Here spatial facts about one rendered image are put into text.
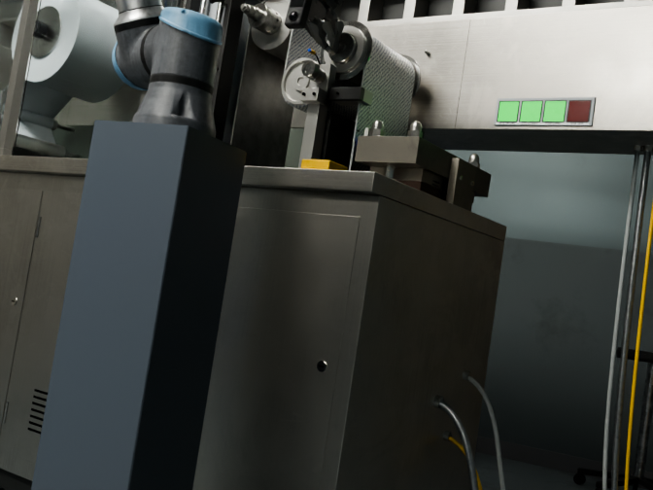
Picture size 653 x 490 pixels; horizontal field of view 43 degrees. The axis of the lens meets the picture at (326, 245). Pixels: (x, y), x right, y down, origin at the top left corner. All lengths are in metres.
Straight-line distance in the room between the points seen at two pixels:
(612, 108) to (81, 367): 1.33
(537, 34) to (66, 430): 1.45
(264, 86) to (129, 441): 1.20
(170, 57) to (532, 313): 3.08
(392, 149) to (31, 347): 1.04
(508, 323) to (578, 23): 2.39
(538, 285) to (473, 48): 2.22
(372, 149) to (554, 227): 2.54
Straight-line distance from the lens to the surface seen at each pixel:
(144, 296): 1.41
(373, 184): 1.57
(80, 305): 1.49
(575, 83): 2.14
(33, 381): 2.22
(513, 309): 4.32
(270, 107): 2.33
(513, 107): 2.17
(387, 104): 2.10
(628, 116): 2.07
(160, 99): 1.50
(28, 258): 2.29
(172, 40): 1.54
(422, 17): 2.39
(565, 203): 4.35
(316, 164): 1.68
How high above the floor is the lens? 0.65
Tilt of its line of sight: 4 degrees up
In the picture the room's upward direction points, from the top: 9 degrees clockwise
